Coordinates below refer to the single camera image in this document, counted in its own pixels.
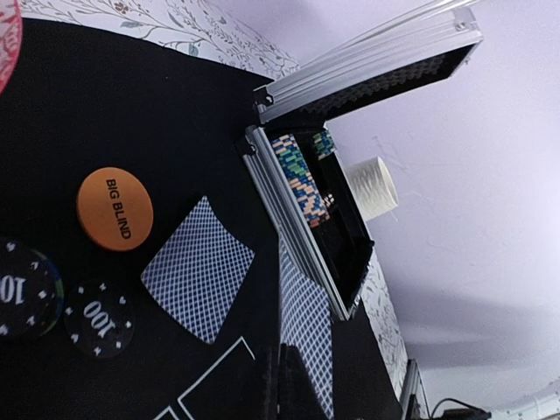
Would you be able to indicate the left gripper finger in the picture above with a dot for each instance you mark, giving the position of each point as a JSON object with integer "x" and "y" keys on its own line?
{"x": 283, "y": 388}

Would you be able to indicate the dealt blue card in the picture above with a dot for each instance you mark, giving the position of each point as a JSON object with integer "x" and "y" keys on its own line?
{"x": 196, "y": 275}
{"x": 305, "y": 323}

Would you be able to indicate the black poker chip stack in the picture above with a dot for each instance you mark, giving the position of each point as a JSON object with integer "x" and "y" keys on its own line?
{"x": 99, "y": 318}

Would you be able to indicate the orange big blind button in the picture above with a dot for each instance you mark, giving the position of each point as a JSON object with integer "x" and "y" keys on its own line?
{"x": 115, "y": 209}

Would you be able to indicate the black 100 poker chip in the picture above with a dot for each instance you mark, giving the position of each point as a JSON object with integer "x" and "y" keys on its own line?
{"x": 32, "y": 294}

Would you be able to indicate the black poker mat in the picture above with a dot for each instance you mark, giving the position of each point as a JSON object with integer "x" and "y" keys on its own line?
{"x": 107, "y": 143}

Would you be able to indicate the left poker chip row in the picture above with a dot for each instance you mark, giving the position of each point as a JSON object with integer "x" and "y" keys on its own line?
{"x": 300, "y": 179}

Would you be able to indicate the poker chip row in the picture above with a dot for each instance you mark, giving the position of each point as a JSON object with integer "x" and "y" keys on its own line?
{"x": 300, "y": 179}
{"x": 323, "y": 144}

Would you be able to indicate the cream ceramic mug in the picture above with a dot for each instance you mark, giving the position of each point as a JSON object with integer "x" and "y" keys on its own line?
{"x": 372, "y": 187}

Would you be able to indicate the aluminium poker chip case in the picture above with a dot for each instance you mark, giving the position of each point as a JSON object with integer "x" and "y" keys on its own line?
{"x": 421, "y": 47}

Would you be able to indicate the right poker chip row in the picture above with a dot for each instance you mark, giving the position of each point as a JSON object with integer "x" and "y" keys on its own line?
{"x": 323, "y": 144}

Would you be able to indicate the patterned small bowl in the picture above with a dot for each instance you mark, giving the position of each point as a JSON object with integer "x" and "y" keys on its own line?
{"x": 11, "y": 39}

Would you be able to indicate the right aluminium frame post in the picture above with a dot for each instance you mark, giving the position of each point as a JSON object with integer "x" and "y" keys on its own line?
{"x": 413, "y": 399}

